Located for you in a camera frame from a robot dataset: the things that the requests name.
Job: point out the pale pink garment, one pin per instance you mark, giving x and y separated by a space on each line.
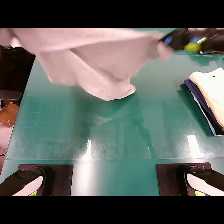
100 56

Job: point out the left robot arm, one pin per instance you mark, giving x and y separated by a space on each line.
20 181

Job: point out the navy folded garment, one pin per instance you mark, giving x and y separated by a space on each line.
200 100

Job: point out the cream folded garment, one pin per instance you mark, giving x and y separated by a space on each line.
211 88

